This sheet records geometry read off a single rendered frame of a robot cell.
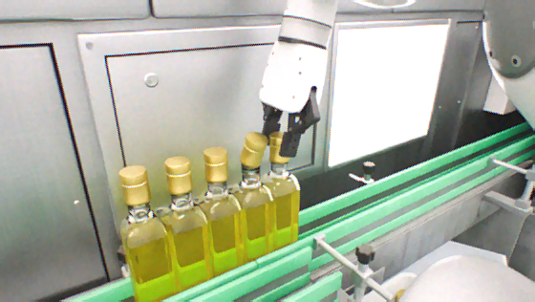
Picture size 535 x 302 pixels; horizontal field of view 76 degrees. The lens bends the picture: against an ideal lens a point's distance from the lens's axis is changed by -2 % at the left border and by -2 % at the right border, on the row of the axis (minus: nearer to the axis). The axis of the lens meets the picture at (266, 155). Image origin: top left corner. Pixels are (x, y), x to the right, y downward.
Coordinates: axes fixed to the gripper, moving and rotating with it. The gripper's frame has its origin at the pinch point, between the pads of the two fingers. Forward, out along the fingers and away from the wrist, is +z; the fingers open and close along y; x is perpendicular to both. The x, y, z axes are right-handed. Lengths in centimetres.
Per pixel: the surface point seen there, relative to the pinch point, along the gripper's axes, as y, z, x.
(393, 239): 5.8, 19.7, 33.5
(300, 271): 6.1, 22.3, 6.7
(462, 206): 6, 14, 62
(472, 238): -2, 34, 102
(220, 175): 1.9, 5.2, -10.7
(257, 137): 1.5, -0.7, -5.5
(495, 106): -12, -14, 102
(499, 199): 9, 11, 74
